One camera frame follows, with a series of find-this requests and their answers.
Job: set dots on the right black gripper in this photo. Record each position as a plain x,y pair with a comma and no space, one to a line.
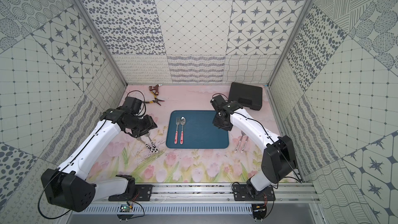
215,123

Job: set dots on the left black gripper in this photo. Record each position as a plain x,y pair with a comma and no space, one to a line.
146,125

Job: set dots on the cow pattern handle spoon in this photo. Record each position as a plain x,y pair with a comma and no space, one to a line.
155,149

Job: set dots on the white hello kitty spoon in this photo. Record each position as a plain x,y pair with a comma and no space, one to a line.
239,142

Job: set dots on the pink strawberry handle spoon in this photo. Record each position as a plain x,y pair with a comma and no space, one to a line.
182,122

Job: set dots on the pink strawberry handle fork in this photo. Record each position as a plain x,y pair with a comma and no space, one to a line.
177,127

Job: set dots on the cow pattern handle fork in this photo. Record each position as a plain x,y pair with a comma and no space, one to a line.
146,145

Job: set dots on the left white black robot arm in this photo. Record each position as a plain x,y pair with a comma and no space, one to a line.
67,186

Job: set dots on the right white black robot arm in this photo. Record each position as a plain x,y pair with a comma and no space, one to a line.
278,158

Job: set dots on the teal plastic tray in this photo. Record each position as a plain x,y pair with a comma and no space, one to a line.
199,132

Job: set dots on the black plastic case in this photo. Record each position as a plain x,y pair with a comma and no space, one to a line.
246,95

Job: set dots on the left green circuit board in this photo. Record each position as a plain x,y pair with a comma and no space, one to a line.
125,213

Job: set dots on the right black controller board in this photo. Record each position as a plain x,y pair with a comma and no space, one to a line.
259,211

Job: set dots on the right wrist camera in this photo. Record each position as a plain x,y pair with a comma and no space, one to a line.
218,101

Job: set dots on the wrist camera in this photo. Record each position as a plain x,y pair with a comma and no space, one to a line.
132,105
218,101

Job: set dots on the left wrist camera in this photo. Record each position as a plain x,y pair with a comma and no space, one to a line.
132,105

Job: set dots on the yellow black handled pliers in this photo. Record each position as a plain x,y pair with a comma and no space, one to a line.
155,100

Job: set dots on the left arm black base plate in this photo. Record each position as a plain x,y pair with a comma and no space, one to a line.
134,193

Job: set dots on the aluminium mounting rail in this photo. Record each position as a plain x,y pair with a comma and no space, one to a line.
224,193

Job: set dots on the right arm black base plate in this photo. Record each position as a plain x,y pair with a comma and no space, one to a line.
243,192

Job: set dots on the white slotted cable duct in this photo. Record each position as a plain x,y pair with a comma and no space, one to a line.
168,208

